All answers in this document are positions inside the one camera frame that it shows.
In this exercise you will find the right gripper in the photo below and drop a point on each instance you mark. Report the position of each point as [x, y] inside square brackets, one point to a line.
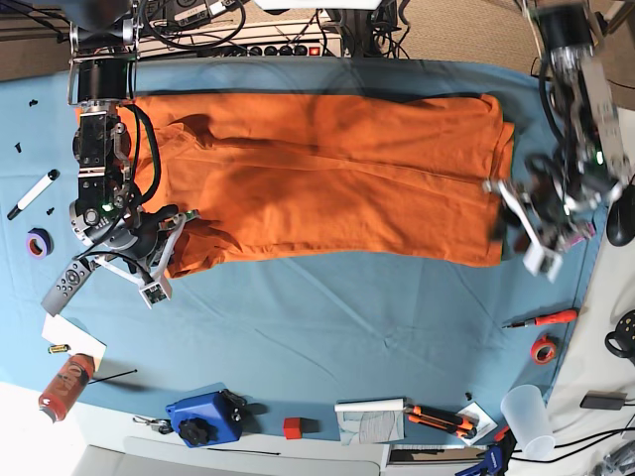
[137, 246]

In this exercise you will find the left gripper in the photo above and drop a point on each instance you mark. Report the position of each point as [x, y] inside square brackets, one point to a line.
[537, 220]

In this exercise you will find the orange t-shirt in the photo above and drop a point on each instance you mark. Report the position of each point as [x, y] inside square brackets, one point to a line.
[277, 175]

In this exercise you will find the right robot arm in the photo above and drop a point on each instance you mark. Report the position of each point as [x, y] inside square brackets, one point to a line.
[119, 166]

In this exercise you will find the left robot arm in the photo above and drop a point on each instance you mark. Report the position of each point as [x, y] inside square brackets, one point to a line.
[589, 166]

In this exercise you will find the purple glue tube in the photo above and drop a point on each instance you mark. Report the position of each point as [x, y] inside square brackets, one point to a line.
[581, 231]

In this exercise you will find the red screwdriver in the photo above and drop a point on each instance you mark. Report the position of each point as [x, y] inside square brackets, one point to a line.
[564, 316]

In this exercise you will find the black computer mouse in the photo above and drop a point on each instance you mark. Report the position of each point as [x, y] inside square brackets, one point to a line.
[620, 229]

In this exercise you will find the purple tape roll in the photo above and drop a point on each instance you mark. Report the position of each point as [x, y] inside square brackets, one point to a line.
[39, 243]

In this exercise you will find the grey remote control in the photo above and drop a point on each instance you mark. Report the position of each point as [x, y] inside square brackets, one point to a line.
[73, 277]

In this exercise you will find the red tape roll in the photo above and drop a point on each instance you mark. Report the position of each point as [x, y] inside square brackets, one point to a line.
[544, 350]

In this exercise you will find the black white marker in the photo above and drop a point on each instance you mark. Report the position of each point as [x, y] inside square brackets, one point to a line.
[38, 188]

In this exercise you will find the white paper sheet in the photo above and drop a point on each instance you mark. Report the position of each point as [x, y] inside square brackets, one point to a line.
[59, 331]

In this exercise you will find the black round gadget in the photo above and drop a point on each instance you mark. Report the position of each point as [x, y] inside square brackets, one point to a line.
[620, 341]

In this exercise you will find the red spray can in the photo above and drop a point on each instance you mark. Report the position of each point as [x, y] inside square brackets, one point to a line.
[66, 386]

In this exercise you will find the blue table cloth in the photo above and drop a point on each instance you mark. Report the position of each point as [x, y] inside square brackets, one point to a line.
[295, 336]

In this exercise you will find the clear plastic cup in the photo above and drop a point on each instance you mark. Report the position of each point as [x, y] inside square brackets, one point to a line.
[526, 415]

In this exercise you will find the small white card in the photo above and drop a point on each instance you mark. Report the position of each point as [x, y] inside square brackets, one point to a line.
[483, 422]

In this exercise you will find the black small adapter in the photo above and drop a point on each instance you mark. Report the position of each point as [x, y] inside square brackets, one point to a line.
[603, 401]

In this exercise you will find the blue box with knob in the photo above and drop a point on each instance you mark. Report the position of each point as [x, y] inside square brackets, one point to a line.
[209, 419]

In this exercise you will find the orange black utility knife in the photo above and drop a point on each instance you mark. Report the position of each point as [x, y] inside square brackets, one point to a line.
[459, 426]

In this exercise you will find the blue clamp bottom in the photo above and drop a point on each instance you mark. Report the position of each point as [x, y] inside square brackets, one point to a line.
[495, 459]

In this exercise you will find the red cube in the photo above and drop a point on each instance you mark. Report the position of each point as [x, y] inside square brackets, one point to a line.
[292, 428]

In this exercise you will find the white booklet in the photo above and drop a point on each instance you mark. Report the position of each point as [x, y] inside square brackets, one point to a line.
[371, 422]

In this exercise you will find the white power strip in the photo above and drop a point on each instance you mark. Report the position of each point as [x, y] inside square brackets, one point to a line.
[298, 38]

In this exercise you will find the black cable tie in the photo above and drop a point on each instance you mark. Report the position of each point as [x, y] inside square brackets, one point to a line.
[112, 377]

